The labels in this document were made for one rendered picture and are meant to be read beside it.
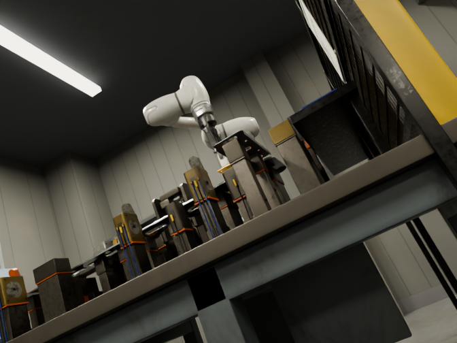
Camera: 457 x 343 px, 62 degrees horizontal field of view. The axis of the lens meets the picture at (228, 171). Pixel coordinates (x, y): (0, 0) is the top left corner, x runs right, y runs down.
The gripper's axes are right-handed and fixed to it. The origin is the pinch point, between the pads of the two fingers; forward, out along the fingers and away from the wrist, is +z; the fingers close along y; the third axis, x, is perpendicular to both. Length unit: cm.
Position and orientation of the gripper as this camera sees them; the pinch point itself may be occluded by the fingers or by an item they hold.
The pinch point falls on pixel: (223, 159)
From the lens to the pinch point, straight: 154.2
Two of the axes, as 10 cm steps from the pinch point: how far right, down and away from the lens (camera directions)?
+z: 3.8, 8.6, -3.4
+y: -3.9, -1.9, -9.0
